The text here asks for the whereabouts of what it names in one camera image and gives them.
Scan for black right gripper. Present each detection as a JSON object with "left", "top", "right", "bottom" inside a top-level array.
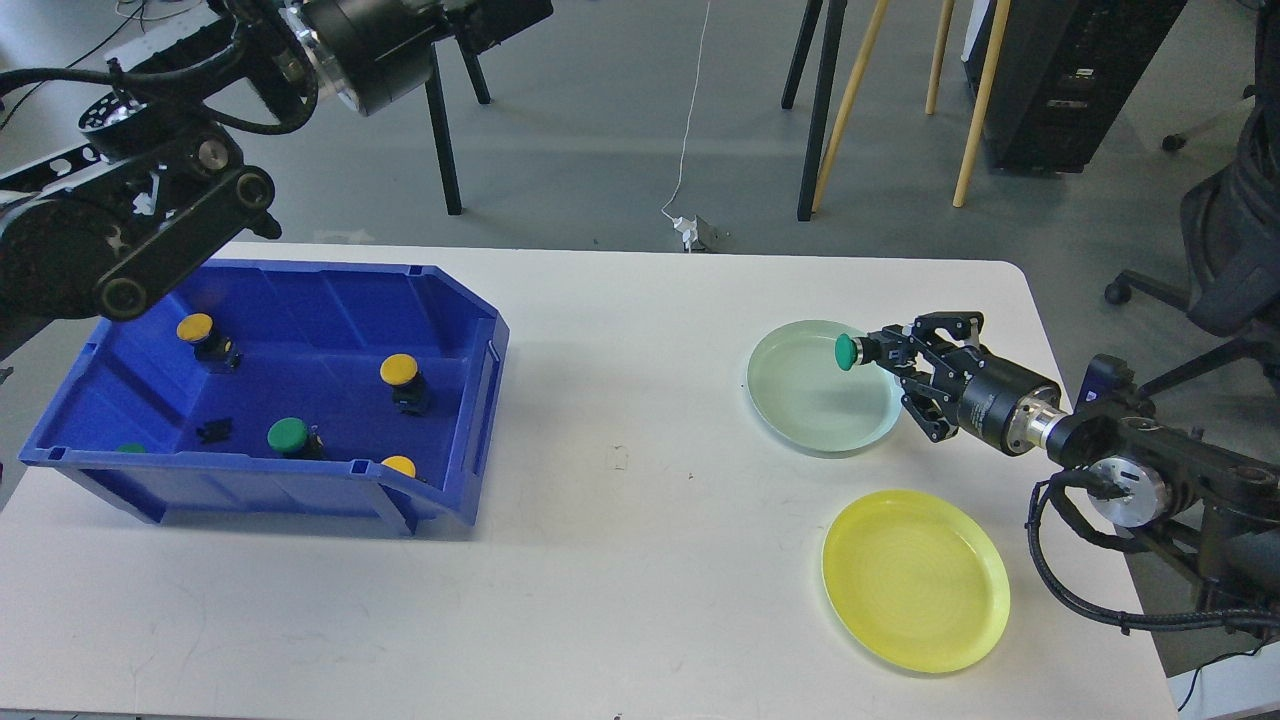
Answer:
[{"left": 865, "top": 313, "right": 1062, "bottom": 457}]

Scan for green push button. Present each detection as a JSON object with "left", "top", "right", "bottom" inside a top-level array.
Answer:
[
  {"left": 835, "top": 333, "right": 882, "bottom": 372},
  {"left": 266, "top": 416, "right": 326, "bottom": 461}
]

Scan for white plug adapter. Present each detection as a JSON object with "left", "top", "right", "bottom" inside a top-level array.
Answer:
[{"left": 672, "top": 215, "right": 722, "bottom": 254}]

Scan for black computer case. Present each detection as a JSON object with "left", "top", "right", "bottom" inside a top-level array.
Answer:
[{"left": 983, "top": 1, "right": 1185, "bottom": 176}]

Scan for black tripod right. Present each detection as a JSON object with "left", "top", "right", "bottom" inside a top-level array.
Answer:
[{"left": 780, "top": 1, "right": 849, "bottom": 222}]

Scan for black tripod left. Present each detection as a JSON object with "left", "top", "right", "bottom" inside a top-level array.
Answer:
[{"left": 420, "top": 40, "right": 493, "bottom": 217}]

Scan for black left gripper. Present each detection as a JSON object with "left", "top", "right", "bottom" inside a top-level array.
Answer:
[{"left": 300, "top": 1, "right": 554, "bottom": 117}]

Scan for yellow push button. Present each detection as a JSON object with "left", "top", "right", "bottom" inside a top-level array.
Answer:
[
  {"left": 379, "top": 354, "right": 431, "bottom": 416},
  {"left": 175, "top": 313, "right": 242, "bottom": 372}
]

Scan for wooden easel legs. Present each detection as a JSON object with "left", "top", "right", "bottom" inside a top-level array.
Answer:
[{"left": 812, "top": 0, "right": 1011, "bottom": 213}]

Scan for black tripod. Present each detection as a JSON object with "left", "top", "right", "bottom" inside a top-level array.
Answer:
[
  {"left": 780, "top": 1, "right": 849, "bottom": 222},
  {"left": 420, "top": 40, "right": 493, "bottom": 217}
]

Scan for white power cable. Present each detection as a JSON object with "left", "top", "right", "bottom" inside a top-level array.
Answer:
[{"left": 660, "top": 0, "right": 713, "bottom": 223}]

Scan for light green plate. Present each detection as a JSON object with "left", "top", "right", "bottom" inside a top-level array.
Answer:
[{"left": 746, "top": 319, "right": 902, "bottom": 455}]

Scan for black floor cable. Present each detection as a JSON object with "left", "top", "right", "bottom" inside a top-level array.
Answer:
[{"left": 1178, "top": 641, "right": 1280, "bottom": 716}]

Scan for yellow plate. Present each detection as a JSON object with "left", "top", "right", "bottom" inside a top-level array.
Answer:
[{"left": 820, "top": 489, "right": 1011, "bottom": 675}]

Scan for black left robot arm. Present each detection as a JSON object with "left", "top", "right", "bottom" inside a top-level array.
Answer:
[{"left": 3, "top": 1, "right": 553, "bottom": 357}]

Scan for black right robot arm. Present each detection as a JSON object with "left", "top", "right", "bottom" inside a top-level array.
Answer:
[{"left": 835, "top": 311, "right": 1279, "bottom": 642}]

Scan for yellow push button front edge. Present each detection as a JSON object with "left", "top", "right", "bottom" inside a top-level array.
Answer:
[{"left": 380, "top": 455, "right": 429, "bottom": 484}]

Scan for blue plastic storage bin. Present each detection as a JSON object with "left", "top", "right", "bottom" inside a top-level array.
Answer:
[{"left": 19, "top": 260, "right": 509, "bottom": 536}]

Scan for small black part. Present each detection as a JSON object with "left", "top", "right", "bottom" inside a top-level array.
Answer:
[{"left": 196, "top": 416, "right": 234, "bottom": 445}]

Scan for black office chair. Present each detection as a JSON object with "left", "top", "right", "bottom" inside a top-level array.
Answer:
[{"left": 1103, "top": 1, "right": 1279, "bottom": 398}]

